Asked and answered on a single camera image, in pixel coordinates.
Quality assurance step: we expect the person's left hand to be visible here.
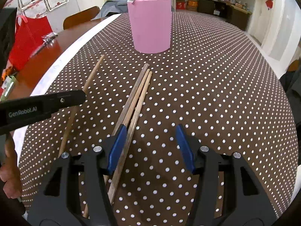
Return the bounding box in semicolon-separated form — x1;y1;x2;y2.
1;133;22;199

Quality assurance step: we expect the red gift bag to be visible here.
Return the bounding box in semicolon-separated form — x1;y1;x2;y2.
9;15;52;71

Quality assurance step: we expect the clear plastic packet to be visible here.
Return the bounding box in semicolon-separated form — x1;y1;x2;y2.
42;32;58;44

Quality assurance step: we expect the brown wooden chair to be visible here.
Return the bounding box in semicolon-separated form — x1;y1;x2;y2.
63;6;100;30

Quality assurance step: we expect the dark wooden chopstick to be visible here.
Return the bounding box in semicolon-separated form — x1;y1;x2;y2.
111;63;149;136

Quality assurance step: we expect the brown polka dot tablecloth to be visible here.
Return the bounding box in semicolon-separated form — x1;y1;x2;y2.
18;10;299;226

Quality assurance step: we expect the dark jacket on chair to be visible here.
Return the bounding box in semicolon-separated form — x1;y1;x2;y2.
279;68;301;132

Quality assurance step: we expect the pink cylindrical utensil holder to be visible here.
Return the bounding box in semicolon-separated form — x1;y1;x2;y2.
127;0;172;54

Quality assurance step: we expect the dark wooden sideboard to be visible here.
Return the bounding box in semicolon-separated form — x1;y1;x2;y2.
198;0;251;31

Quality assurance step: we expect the red paper wall ornament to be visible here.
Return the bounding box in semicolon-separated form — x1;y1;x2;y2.
265;0;274;10

